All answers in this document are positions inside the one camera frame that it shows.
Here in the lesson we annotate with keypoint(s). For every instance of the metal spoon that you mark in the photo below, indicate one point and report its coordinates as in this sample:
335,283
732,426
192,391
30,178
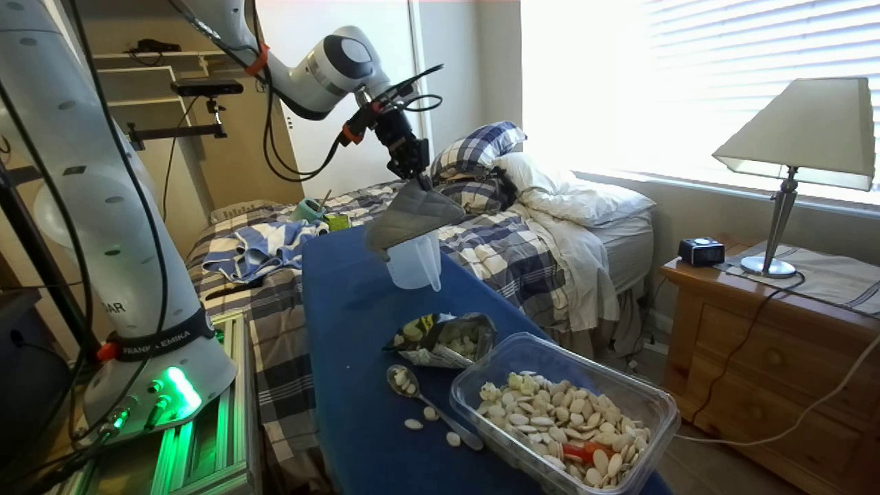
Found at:
400,380

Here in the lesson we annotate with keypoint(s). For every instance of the green packet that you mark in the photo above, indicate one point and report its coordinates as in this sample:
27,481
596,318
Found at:
337,222

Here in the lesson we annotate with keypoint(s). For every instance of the clear plastic jar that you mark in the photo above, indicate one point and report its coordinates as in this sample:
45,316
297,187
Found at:
412,265

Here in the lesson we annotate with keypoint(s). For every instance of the wall shelf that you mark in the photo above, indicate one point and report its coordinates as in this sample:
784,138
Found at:
137,72

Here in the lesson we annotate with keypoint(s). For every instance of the red pepper piece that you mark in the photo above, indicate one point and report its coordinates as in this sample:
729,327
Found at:
583,452

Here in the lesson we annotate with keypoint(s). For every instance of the camera on mount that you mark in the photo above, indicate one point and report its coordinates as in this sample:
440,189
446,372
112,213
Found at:
206,87

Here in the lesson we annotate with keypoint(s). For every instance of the dark plaid pillow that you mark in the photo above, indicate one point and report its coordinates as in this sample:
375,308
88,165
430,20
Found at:
481,194

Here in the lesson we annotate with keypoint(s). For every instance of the table lamp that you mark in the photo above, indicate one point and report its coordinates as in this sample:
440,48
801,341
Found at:
804,130

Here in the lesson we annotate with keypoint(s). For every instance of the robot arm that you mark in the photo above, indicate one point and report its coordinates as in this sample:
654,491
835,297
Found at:
103,206

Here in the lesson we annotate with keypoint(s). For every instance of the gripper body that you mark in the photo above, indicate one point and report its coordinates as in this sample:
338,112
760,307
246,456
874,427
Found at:
404,146

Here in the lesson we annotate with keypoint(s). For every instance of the blue striped cloth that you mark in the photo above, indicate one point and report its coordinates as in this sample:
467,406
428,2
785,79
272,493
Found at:
261,251

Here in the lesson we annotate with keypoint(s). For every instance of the blue plaid pillow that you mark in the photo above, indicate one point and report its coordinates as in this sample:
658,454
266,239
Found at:
478,148

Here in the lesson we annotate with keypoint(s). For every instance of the white seed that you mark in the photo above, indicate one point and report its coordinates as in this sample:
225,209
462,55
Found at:
453,438
430,413
413,424

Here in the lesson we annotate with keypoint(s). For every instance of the heap of white seeds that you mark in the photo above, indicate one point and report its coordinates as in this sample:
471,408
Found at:
550,412

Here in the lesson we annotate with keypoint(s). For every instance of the window with blinds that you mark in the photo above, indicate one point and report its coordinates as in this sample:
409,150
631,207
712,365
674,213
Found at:
687,82

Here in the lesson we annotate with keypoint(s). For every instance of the bed with plaid cover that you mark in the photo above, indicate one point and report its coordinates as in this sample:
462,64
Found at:
509,261

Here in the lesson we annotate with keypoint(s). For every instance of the black alarm clock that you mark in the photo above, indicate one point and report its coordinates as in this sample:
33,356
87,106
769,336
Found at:
701,251

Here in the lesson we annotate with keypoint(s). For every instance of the teal cup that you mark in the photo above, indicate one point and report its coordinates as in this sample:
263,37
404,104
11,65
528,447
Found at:
306,210

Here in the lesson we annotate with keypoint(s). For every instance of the grey cloth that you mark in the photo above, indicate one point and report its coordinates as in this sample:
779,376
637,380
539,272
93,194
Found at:
825,278

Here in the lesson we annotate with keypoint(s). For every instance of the grey potholder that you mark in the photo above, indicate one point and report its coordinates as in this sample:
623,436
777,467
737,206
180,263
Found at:
412,213

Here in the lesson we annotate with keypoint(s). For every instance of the wooden nightstand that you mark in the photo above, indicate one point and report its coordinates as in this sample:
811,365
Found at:
770,357

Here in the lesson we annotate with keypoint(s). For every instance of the open snack bag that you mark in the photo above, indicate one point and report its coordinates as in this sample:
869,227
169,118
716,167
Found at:
447,337

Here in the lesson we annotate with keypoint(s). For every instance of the clear plastic container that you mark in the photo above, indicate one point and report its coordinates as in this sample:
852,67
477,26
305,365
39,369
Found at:
550,357

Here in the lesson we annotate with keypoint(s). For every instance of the white bed sheet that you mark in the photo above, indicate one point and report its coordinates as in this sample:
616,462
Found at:
570,268

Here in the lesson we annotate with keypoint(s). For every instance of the white pillow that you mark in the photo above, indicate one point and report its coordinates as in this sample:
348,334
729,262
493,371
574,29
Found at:
577,196

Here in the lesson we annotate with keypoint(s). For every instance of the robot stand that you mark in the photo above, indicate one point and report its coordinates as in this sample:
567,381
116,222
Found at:
206,447

